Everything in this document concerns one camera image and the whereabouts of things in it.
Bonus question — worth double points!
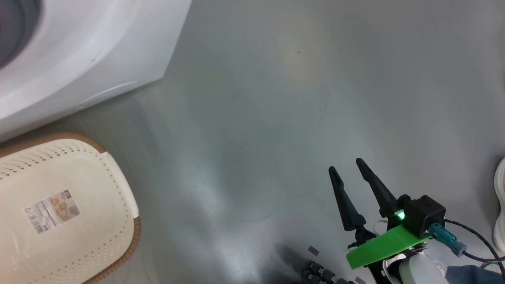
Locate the round white filter cover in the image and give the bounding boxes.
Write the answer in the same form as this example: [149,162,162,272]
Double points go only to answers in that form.
[77,81,138,109]

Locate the white front-loading washing machine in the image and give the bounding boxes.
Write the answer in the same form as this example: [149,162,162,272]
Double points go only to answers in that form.
[0,0,193,142]

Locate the grey rubber door seal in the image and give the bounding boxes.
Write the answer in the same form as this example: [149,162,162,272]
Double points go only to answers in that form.
[0,0,42,69]

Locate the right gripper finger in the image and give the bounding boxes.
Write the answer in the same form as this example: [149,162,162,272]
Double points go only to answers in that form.
[355,158,399,219]
[328,166,367,232]

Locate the cream basket with brown rim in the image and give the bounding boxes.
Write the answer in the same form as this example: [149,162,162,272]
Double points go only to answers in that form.
[0,133,141,284]

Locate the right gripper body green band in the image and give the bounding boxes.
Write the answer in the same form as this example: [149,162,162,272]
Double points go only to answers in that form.
[346,225,433,284]

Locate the teal right camera connector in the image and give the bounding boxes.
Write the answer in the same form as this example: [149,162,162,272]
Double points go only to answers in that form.
[428,223,468,257]

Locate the paper basket label sticker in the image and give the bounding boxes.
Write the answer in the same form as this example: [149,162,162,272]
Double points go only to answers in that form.
[24,189,81,235]

